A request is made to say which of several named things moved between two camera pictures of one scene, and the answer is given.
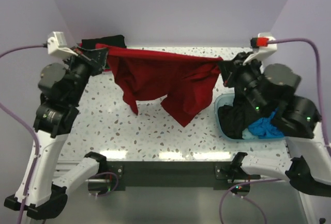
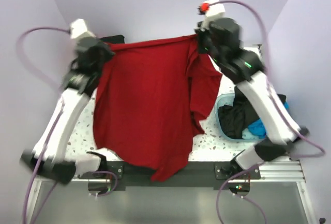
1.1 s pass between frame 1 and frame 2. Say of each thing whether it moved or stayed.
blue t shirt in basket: stayed
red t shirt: moved
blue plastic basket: stayed
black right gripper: moved
